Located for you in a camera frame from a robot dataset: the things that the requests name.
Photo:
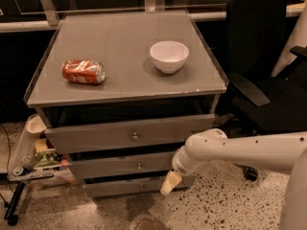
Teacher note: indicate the black tray stand leg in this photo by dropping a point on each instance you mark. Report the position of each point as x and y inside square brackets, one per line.
[10, 217]

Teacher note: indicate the metal railing bar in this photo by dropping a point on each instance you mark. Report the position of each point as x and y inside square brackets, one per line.
[30, 26]

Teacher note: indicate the black office chair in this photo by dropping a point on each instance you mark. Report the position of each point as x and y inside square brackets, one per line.
[259, 103]

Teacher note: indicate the grey bottom drawer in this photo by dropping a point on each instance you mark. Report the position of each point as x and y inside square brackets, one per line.
[125, 187]

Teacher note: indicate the white side tray with items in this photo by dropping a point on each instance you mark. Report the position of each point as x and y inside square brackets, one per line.
[35, 159]

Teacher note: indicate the grey top drawer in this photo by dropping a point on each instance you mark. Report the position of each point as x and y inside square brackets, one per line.
[129, 134]

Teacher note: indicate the white ceramic bowl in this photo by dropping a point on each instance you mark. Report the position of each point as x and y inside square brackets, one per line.
[169, 56]

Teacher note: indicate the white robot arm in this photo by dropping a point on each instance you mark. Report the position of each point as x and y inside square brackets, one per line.
[283, 153]

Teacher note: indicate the grey drawer cabinet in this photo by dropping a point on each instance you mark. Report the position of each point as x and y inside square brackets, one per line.
[133, 89]

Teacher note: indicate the grey drawer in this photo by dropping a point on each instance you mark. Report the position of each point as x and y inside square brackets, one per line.
[125, 187]
[123, 165]
[129, 134]

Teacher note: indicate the crushed orange soda can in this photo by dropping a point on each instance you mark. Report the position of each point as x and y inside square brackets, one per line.
[84, 71]

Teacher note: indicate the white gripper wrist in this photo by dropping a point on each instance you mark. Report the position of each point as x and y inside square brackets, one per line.
[179, 168]

